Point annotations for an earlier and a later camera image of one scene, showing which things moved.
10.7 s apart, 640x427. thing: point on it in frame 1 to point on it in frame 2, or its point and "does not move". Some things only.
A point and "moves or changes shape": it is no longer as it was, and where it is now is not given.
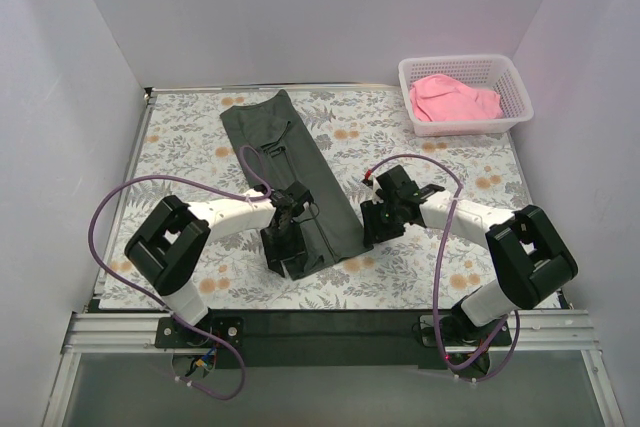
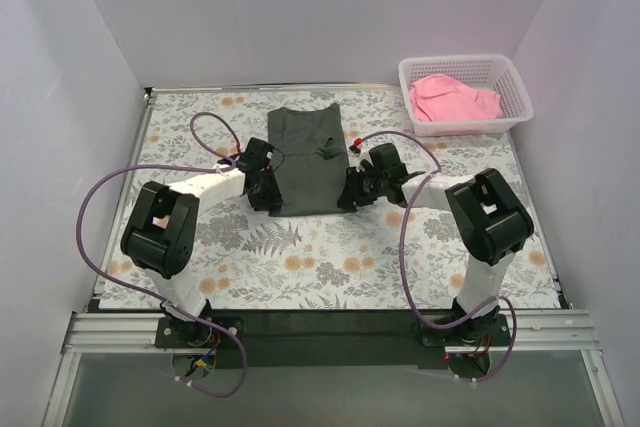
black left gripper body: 286,254 to 265,192
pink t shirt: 442,98 does not move
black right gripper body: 375,226 to 357,189
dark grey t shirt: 279,150 moves or changes shape
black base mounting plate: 383,339 does not move
